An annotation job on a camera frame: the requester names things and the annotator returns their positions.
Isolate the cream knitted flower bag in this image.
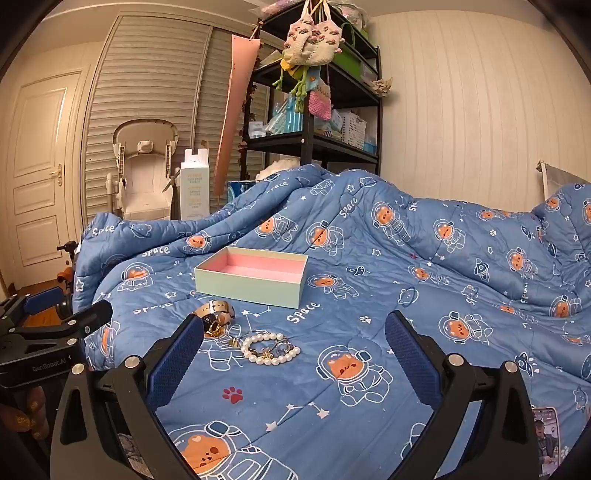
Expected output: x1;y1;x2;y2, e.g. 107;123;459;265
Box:
283;0;320;63
315;0;348;60

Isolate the smartphone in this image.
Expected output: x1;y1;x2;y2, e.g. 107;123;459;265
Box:
530;406;563;477

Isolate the black and orange stand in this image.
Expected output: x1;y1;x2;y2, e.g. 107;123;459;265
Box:
55;239;84;319

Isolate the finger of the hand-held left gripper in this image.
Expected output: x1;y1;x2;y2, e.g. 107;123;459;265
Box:
9;300;114;344
0;286;64;324

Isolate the beige strap gold watch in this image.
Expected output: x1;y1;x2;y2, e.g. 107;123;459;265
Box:
191;299;238;329

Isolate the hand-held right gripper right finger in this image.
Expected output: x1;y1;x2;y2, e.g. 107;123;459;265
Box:
384;310;541;480

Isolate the blue printed bear blanket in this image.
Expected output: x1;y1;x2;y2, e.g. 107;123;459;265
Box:
74;164;591;480

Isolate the long pink felt strip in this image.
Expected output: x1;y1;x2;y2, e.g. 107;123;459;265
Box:
213;33;262;197

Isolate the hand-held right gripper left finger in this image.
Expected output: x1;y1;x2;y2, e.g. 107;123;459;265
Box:
51;313;206;480

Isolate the blue striped packet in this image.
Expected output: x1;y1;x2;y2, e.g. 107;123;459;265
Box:
268;95;305;137

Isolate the blue package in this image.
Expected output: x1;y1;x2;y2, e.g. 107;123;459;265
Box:
226;181;257;205

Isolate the green box with pink inside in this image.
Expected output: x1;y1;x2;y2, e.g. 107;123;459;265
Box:
194;246;309;309

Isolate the white pearl bracelet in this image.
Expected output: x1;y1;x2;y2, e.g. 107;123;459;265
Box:
240;332;302;365

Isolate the person's left hand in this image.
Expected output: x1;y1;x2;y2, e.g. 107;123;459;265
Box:
0;385;51;441

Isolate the green frog toy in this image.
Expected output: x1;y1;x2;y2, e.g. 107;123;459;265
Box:
272;58;311;114

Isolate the tall white carton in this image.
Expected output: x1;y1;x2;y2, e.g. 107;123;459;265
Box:
179;148;211;221

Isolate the black metal shelf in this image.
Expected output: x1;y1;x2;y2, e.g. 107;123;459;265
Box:
239;0;384;183

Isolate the white panel door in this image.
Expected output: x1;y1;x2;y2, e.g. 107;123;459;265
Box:
0;69;89;289

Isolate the white plastic basket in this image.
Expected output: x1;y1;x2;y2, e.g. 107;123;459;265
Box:
338;111;368;150

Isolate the white fluffy cushion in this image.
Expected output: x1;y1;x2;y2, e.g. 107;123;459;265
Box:
255;157;301;182

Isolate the green bag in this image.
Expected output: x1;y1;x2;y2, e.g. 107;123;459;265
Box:
331;22;370;78

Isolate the white high chair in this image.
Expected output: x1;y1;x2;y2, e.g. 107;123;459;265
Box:
105;119;181;221

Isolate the pink knitted pouch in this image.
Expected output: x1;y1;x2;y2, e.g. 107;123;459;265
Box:
308;88;334;122

